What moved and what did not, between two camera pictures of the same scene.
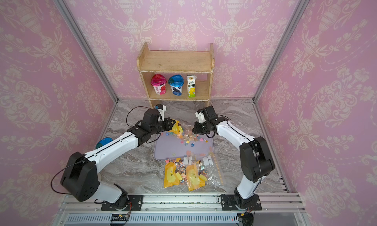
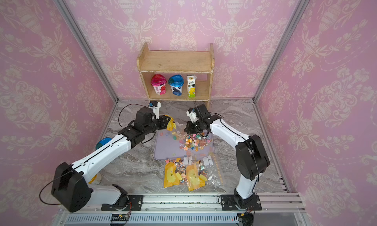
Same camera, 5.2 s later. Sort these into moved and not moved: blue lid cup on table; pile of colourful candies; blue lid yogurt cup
Moved: pile of colourful candies
Not moved: blue lid yogurt cup; blue lid cup on table
